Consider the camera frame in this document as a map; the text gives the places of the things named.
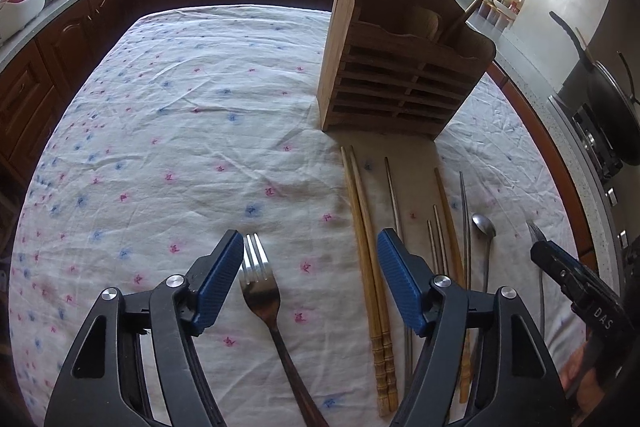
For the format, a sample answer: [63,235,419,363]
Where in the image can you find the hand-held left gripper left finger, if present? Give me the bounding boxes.
[45,229,246,427]

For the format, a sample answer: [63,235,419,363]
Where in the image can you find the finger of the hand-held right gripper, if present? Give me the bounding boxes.
[530,240,594,309]

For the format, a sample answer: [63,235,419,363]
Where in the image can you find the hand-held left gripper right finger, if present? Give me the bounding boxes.
[376,227,571,427]

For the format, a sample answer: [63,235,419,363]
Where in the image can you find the slim metal fork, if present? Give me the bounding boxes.
[525,220,549,343]

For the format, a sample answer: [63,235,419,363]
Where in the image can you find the light wooden chopstick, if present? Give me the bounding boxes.
[348,145,400,410]
[340,146,392,417]

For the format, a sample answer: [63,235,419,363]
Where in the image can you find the dark handled metal fork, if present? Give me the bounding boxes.
[239,233,332,427]

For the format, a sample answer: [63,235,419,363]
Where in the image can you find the long metal chopstick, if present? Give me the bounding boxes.
[458,171,474,289]
[383,157,415,390]

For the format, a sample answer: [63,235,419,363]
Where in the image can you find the metal spoon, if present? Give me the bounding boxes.
[471,212,498,294]

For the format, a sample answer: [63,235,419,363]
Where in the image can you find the wooden utensil holder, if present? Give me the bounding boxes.
[317,0,497,140]

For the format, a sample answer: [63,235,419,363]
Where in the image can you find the person's right hand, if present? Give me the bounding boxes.
[559,342,601,403]

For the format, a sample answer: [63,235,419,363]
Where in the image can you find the gas stove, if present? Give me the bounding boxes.
[548,94,640,269]

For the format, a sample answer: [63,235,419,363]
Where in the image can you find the floral white tablecloth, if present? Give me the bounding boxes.
[7,4,596,427]

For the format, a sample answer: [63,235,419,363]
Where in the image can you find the black wok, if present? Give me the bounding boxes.
[548,10,640,168]

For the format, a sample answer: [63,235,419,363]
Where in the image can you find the wooden spoon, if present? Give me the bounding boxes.
[418,8,441,40]

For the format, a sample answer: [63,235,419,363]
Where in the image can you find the spice jar rack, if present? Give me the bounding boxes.
[477,0,516,30]

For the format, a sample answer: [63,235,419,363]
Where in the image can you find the white and red rice cooker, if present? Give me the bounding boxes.
[0,0,47,46]

